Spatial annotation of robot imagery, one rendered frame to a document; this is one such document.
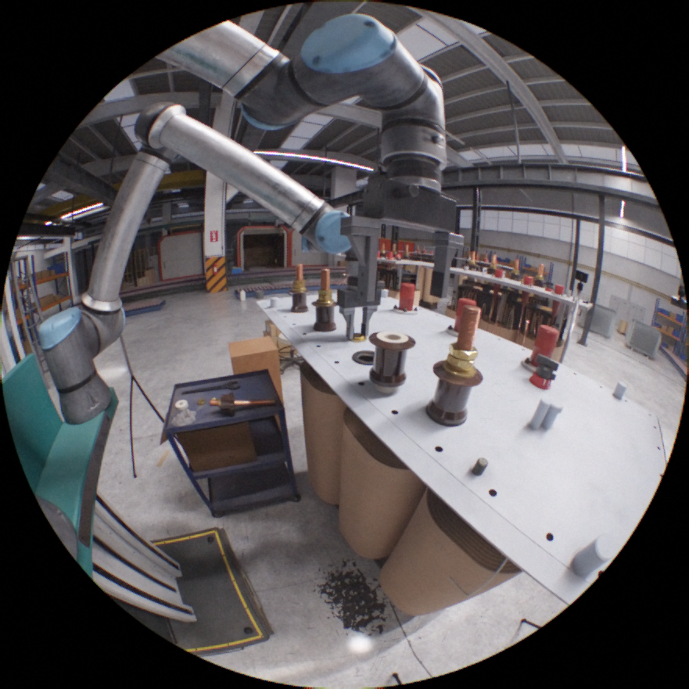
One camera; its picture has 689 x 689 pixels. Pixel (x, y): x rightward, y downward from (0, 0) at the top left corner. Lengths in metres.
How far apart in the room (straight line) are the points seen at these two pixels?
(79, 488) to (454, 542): 0.81
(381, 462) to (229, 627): 1.10
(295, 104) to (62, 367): 0.73
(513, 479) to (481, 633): 1.51
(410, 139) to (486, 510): 0.47
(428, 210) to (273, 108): 0.25
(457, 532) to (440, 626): 1.14
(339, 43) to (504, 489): 0.56
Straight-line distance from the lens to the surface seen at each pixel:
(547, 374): 0.72
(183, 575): 1.52
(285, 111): 0.37
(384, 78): 0.31
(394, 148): 0.34
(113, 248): 0.79
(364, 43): 0.28
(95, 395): 0.78
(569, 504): 0.45
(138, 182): 0.77
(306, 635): 1.65
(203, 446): 1.41
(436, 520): 0.68
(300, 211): 0.51
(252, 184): 0.52
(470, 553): 0.67
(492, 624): 1.88
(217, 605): 1.42
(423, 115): 0.36
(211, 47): 0.36
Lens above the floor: 1.64
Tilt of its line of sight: 22 degrees down
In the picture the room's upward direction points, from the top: 2 degrees clockwise
